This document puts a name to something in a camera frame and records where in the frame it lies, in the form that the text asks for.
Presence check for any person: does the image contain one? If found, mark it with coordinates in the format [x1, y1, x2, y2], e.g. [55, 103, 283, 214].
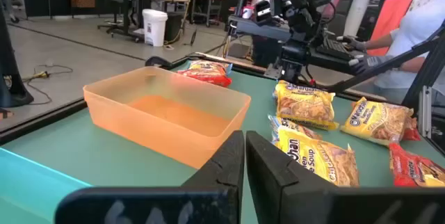
[361, 0, 445, 105]

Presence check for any person's hand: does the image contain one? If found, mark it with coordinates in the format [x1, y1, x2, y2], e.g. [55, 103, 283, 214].
[336, 35, 368, 51]
[348, 55, 396, 76]

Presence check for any orange translucent plastic bin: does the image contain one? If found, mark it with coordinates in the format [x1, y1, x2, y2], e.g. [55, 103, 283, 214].
[82, 65, 252, 170]

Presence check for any teal plastic bin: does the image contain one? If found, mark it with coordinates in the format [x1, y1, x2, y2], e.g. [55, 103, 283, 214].
[0, 147, 93, 224]

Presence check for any orange ramen pack blue-edged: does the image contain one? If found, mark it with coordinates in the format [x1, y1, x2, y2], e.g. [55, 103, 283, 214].
[187, 60, 233, 76]

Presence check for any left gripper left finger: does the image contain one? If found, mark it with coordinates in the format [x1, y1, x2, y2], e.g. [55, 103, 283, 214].
[54, 129, 245, 224]

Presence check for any black keyboard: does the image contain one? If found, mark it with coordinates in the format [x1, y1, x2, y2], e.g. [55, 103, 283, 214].
[314, 38, 361, 61]

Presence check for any black trash bin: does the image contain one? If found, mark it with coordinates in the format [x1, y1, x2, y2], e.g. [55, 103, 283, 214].
[165, 11, 185, 43]

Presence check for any yellow creamy chicken ramen pack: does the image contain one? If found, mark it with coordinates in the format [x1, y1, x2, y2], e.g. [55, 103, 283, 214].
[267, 113, 323, 145]

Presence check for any orange-red cloth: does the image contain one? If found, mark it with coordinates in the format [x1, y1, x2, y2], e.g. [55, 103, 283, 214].
[366, 0, 414, 57]

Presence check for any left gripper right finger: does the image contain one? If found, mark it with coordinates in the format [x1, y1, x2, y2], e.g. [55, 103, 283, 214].
[245, 129, 445, 224]

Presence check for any black right support strut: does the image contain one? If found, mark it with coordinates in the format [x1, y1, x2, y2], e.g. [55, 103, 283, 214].
[325, 22, 445, 95]

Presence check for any orange saucy noodles pack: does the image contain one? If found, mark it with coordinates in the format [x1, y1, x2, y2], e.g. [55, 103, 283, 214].
[388, 142, 445, 188]

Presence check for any black stand base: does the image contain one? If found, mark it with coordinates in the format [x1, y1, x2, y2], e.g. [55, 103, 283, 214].
[0, 4, 35, 109]

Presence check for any red ramen pack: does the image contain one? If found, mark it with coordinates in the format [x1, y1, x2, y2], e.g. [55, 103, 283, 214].
[177, 67, 233, 88]
[401, 116, 422, 142]

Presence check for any floor cable yellow plug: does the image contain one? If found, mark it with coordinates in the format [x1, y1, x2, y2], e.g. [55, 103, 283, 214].
[20, 63, 74, 106]

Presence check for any white trash bin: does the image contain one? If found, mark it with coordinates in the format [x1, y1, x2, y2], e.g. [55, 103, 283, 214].
[141, 8, 169, 47]

